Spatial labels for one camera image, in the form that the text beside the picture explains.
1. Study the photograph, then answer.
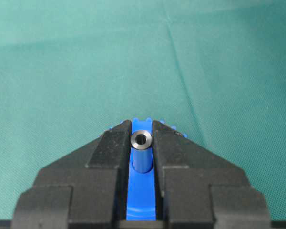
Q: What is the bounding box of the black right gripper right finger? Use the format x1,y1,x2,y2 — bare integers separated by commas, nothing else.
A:
152,121,271,229

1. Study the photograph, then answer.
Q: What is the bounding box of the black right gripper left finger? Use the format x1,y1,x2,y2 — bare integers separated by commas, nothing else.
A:
11,120,132,229

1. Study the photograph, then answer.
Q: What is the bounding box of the blue plastic gear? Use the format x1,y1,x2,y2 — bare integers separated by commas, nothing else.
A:
109,116,189,221

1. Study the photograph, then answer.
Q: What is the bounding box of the green table cloth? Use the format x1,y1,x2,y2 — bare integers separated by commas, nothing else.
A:
0,0,286,221

